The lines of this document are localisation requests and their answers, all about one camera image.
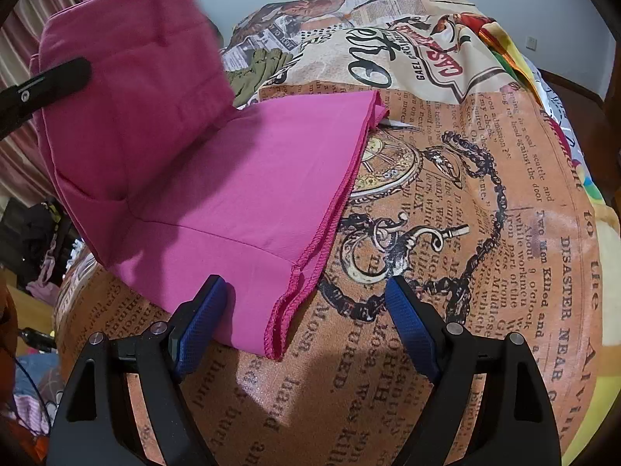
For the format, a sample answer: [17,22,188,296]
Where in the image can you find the striped pink curtain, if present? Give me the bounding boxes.
[0,0,100,205]

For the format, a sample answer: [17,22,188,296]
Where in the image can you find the pink pants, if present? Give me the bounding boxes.
[29,0,391,362]

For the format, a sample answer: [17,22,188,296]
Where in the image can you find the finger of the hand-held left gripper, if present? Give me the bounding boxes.
[0,57,93,139]

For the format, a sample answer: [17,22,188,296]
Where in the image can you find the blue cloth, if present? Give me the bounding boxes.
[10,352,66,428]

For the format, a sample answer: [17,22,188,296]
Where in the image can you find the olive green garment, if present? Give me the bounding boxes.
[227,49,294,108]

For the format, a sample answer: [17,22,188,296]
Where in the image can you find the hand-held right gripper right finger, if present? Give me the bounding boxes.
[385,276,564,466]

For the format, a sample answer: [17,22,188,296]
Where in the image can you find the dark clothes pile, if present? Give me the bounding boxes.
[0,196,81,297]

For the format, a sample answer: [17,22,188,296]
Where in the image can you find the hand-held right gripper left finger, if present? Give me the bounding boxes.
[46,274,229,466]

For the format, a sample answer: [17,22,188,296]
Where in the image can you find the newspaper print blanket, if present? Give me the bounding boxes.
[52,0,607,466]

